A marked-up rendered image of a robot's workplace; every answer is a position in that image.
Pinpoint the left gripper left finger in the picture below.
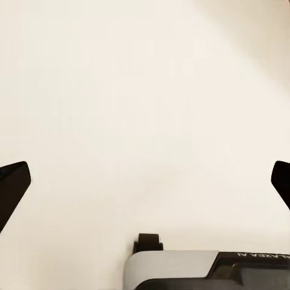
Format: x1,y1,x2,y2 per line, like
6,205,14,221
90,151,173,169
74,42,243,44
0,161,31,233

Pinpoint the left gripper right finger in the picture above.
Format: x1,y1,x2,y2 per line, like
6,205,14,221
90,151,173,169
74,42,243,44
271,160,290,209

